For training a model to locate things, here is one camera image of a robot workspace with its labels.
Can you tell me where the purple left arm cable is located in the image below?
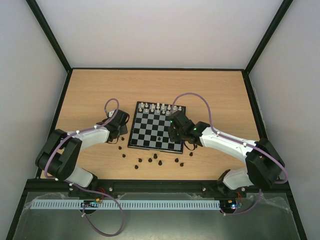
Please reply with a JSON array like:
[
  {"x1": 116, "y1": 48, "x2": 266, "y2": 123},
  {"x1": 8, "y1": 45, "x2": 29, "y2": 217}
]
[{"x1": 44, "y1": 98, "x2": 125, "y2": 236}]

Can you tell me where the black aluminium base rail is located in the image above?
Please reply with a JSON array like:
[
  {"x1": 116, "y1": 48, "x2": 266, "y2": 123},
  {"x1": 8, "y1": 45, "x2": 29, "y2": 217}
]
[{"x1": 26, "y1": 178, "x2": 291, "y2": 198}]

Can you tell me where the black and silver chessboard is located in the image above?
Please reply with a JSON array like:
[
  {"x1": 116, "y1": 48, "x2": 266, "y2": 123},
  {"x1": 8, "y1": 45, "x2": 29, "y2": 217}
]
[{"x1": 127, "y1": 101, "x2": 186, "y2": 154}]

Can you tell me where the light blue slotted cable duct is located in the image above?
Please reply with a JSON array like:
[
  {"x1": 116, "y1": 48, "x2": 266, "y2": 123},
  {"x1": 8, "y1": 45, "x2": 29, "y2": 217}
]
[{"x1": 30, "y1": 199, "x2": 221, "y2": 211}]

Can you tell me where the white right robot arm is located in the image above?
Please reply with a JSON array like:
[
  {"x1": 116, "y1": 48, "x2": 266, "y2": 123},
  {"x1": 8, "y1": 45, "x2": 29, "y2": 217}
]
[{"x1": 168, "y1": 111, "x2": 286, "y2": 196}]

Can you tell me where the black cage frame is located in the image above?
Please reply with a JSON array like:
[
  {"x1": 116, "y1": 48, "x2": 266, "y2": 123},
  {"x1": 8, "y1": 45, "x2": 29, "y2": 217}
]
[{"x1": 0, "y1": 0, "x2": 320, "y2": 240}]

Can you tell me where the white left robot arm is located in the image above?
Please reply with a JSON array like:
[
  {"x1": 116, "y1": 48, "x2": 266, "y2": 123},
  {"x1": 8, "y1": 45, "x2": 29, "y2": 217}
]
[{"x1": 35, "y1": 109, "x2": 130, "y2": 188}]

